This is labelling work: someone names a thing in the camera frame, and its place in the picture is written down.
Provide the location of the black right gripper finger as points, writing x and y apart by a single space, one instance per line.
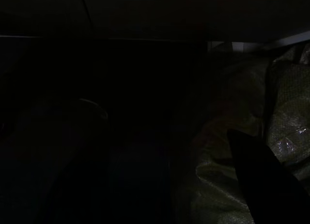
266 185

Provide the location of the olive woven sack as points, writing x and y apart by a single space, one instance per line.
285 107

